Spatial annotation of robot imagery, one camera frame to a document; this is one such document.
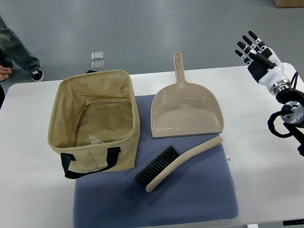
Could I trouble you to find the blue textured mat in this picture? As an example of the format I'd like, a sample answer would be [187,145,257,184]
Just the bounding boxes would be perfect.
[73,95,238,228]

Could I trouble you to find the person hand at edge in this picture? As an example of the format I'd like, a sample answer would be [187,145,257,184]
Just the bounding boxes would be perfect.
[0,65,11,81]

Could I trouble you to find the upper clear floor plate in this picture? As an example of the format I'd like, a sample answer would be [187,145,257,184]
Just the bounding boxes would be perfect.
[91,51,104,60]

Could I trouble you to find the yellow fabric bag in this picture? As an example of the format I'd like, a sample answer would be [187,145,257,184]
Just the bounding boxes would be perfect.
[47,70,140,179]

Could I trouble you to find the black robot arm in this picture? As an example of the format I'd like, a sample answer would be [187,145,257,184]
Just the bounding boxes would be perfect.
[267,72,304,156]

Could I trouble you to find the pink plastic dustpan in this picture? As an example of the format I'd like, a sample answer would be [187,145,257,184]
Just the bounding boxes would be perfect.
[150,52,224,138]

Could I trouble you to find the person leg with shoe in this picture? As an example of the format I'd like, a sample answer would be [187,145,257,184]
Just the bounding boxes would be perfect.
[0,19,44,82]

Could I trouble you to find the cardboard box corner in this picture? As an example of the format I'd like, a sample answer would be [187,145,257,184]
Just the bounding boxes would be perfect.
[273,0,304,8]

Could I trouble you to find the black label at table edge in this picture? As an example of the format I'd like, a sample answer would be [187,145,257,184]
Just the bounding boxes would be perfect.
[283,219,304,226]

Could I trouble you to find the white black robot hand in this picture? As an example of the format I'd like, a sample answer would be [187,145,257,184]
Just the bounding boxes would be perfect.
[235,30,290,87]

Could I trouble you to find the pink broom black bristles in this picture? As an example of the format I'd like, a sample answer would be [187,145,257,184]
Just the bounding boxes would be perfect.
[134,136,223,192]

